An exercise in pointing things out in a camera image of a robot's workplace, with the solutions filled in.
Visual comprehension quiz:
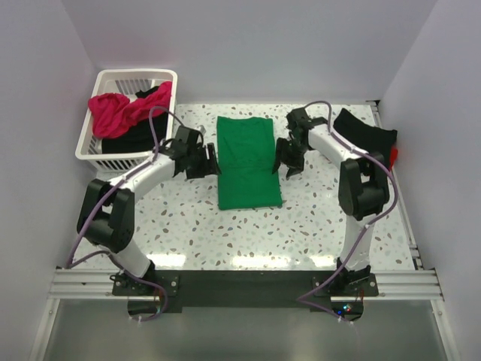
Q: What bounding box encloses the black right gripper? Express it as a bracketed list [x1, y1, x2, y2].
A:
[272, 138, 309, 178]

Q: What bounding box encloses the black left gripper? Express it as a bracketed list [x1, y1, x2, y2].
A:
[186, 143, 220, 180]

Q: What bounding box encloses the green t-shirt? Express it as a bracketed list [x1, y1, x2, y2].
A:
[216, 117, 283, 211]

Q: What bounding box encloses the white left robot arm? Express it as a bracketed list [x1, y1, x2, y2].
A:
[77, 126, 221, 295]

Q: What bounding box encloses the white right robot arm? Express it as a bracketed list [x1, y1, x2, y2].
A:
[272, 107, 390, 296]

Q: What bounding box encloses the black t-shirt in basket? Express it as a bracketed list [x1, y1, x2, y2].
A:
[99, 88, 168, 154]

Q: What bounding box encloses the black folded t-shirt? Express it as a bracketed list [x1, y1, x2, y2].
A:
[334, 108, 398, 163]

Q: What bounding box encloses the red folded t-shirt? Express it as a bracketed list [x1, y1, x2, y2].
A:
[389, 147, 398, 170]

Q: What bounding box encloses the pink t-shirt in basket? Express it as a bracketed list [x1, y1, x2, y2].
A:
[88, 81, 172, 138]

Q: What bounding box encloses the white plastic laundry basket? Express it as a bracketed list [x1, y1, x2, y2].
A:
[75, 68, 178, 171]

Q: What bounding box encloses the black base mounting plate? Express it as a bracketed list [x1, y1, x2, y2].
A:
[110, 270, 379, 320]

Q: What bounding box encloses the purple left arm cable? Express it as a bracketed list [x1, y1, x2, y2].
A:
[66, 106, 189, 323]

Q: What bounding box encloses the aluminium front rail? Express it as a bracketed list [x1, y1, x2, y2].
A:
[47, 268, 444, 301]

